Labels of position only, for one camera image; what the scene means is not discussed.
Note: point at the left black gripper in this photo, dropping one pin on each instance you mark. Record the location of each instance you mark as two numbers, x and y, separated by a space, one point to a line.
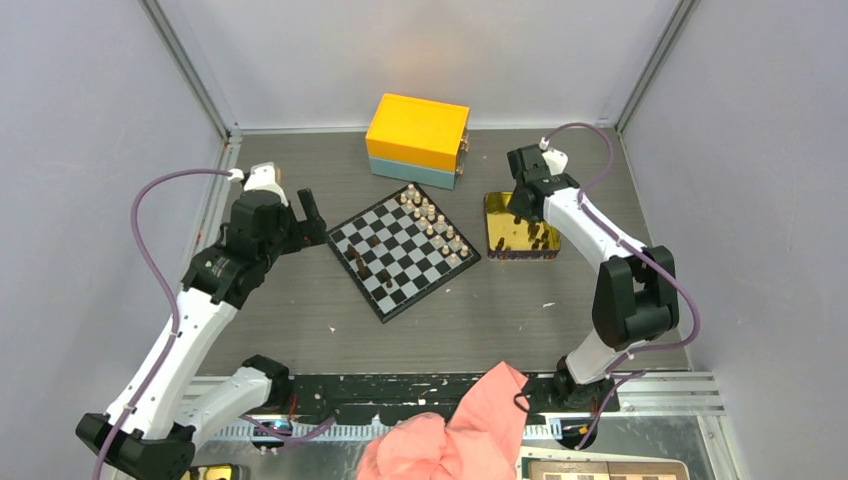
305 232

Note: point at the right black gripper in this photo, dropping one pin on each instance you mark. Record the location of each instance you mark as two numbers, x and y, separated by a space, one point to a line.
515 208

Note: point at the gold tin tray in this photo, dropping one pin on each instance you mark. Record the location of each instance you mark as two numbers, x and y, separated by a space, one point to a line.
510 238

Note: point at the black white chess board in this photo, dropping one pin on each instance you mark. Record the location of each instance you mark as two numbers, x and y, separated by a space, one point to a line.
420 248

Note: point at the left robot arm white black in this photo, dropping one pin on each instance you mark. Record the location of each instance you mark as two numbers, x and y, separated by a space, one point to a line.
146 432

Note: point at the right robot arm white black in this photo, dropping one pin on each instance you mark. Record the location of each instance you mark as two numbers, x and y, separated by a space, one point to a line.
634 300

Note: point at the wooden chess board box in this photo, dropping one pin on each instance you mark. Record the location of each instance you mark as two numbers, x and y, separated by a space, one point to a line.
590 470

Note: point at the yellow and teal box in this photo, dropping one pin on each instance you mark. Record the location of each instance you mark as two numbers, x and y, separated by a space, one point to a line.
417 140

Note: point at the gold tin at bottom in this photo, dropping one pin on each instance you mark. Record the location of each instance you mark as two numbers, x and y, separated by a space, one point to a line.
213 472

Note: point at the pink cloth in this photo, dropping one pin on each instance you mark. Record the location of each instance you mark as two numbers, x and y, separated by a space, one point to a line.
481 440

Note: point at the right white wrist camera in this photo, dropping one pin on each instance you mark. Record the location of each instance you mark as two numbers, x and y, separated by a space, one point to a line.
555 160

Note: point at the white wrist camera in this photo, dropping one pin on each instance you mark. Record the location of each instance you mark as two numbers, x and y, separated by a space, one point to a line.
262 177
555 160

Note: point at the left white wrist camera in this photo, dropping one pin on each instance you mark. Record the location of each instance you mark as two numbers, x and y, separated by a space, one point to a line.
262 177

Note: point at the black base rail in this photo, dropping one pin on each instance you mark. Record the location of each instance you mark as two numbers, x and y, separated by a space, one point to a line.
359 398

